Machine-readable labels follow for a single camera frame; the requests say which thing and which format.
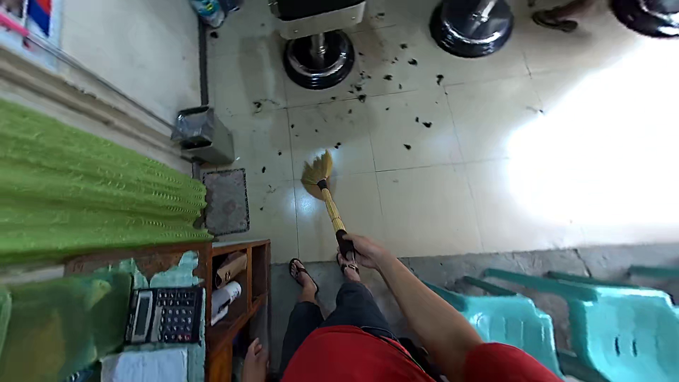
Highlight brown wooden cabinet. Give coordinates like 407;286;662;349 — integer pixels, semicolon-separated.
65;239;271;382

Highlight teal tablecloth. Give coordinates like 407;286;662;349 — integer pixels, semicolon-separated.
94;250;206;382

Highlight scattered black hair clumps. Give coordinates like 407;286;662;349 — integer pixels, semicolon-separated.
253;13;447;212

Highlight green curtain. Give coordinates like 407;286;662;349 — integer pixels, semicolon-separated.
0;99;214;267

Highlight person's body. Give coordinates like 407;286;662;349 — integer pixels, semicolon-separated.
280;325;564;382

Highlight green translucent plastic cover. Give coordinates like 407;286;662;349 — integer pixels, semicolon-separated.
0;272;133;382

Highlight person's right hand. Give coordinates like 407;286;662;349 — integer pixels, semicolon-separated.
337;233;395;271

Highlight pink stick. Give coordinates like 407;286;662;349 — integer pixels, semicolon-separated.
0;13;30;38

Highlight red blue poster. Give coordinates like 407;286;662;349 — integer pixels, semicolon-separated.
0;0;63;71

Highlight person's left hand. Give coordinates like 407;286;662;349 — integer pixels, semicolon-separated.
242;338;269;382

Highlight black barber chair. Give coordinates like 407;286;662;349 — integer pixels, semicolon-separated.
268;0;367;90
429;0;515;58
610;0;679;39

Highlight yellow straw broom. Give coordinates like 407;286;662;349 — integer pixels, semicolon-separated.
301;150;356;260

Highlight white roll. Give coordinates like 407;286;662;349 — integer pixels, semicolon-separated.
211;281;242;326

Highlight person's right forearm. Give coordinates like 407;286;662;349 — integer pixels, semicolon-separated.
377;255;484;382

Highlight grey doormat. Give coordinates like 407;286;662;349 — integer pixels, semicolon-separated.
203;168;250;237

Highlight blue white plastic package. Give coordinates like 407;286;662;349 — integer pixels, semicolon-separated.
189;0;227;29

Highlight person's legs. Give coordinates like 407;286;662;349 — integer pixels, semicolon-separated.
279;252;400;375

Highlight clear plastic bag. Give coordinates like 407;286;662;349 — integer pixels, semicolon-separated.
171;107;214;149

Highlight teal plastic chair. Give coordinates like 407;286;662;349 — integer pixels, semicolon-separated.
484;268;679;382
416;275;564;378

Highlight white paper stack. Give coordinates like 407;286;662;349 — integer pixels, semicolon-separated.
100;348;189;382

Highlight black desk calculator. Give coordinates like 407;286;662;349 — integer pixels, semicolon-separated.
125;287;205;345

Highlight grey trash bin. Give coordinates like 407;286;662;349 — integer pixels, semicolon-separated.
172;105;235;164

